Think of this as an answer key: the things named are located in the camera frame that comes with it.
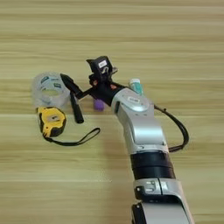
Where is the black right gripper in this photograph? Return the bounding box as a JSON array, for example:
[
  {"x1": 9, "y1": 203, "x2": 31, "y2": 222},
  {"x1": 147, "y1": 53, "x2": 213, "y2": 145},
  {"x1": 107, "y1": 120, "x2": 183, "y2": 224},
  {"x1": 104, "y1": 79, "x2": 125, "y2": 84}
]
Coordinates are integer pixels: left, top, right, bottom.
[{"x1": 59, "y1": 66, "x2": 127, "y2": 107}]

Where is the teal white glue stick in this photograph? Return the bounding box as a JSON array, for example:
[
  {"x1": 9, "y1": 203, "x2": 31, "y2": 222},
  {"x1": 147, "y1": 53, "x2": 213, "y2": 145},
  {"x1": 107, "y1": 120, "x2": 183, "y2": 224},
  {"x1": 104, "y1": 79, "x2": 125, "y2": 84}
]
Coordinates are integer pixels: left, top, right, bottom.
[{"x1": 129, "y1": 78, "x2": 144, "y2": 96}]

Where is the clear tape roll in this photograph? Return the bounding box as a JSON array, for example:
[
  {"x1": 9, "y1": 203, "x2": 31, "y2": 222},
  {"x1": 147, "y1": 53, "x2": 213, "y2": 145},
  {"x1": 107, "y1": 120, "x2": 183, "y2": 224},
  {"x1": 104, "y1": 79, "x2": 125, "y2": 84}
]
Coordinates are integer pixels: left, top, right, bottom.
[{"x1": 31, "y1": 71, "x2": 72, "y2": 109}]

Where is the black box with white label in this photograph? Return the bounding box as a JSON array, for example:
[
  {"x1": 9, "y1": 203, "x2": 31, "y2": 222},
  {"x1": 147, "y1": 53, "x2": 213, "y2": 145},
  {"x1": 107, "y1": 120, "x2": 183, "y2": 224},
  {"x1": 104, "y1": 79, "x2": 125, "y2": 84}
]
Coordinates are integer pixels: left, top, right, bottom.
[{"x1": 86, "y1": 55, "x2": 114, "y2": 81}]

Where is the purple eraser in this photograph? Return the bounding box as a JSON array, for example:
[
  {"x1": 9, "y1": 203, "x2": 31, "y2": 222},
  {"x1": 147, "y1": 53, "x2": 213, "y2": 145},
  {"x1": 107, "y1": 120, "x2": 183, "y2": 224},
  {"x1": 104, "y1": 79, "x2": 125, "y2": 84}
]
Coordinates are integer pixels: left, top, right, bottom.
[{"x1": 93, "y1": 99, "x2": 106, "y2": 111}]

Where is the black marker pen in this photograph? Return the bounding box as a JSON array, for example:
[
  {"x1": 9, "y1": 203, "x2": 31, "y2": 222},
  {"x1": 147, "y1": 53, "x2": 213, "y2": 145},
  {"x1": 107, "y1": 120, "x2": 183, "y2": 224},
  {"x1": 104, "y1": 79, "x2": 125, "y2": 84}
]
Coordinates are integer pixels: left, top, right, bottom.
[{"x1": 69, "y1": 91, "x2": 85, "y2": 124}]

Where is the yellow black tape measure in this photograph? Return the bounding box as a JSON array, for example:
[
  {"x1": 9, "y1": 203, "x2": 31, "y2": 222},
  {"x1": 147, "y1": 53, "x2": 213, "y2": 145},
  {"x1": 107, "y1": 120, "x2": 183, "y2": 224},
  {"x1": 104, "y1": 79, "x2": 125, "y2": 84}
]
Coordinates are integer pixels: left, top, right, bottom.
[{"x1": 35, "y1": 106, "x2": 102, "y2": 147}]

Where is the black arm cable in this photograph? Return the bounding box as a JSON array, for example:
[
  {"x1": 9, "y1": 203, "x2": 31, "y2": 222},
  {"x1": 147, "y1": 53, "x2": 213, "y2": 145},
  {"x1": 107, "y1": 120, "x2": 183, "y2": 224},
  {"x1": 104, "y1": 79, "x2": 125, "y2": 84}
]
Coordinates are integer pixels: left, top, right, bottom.
[{"x1": 153, "y1": 104, "x2": 190, "y2": 153}]

